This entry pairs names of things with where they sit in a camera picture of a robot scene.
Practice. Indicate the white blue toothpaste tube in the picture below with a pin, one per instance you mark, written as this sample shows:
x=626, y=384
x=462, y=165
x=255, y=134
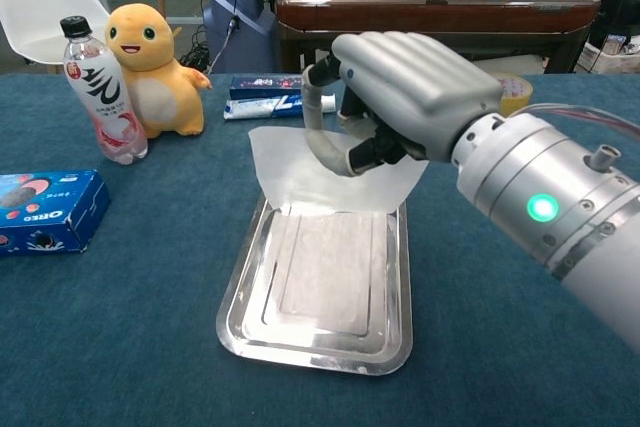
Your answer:
x=260, y=108

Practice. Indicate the yellow plush dinosaur toy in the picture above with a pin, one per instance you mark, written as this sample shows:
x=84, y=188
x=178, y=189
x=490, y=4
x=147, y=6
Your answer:
x=160, y=92

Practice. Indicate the blue Oreo cookie box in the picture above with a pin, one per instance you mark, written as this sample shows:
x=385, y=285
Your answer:
x=50, y=217

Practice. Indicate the clear drink bottle pink label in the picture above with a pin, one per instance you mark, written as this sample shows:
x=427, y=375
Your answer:
x=102, y=97

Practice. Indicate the brown mahjong table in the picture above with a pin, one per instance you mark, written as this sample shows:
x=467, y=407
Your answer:
x=425, y=12

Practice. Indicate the yellow tape roll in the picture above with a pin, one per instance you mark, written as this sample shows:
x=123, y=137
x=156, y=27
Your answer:
x=517, y=92

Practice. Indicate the blue table mat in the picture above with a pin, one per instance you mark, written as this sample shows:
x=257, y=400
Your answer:
x=125, y=347

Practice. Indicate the white paper towel sheet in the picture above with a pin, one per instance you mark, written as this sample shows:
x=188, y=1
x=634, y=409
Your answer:
x=310, y=182

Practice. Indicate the dark blue toothpaste box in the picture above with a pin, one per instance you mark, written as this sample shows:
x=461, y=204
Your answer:
x=265, y=84

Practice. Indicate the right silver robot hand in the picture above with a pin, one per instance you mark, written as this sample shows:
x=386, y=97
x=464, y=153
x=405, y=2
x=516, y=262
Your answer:
x=410, y=77

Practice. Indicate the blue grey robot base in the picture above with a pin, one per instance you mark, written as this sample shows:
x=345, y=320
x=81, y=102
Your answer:
x=245, y=22

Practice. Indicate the silver metal tray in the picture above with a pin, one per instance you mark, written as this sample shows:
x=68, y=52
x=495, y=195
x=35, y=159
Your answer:
x=325, y=287

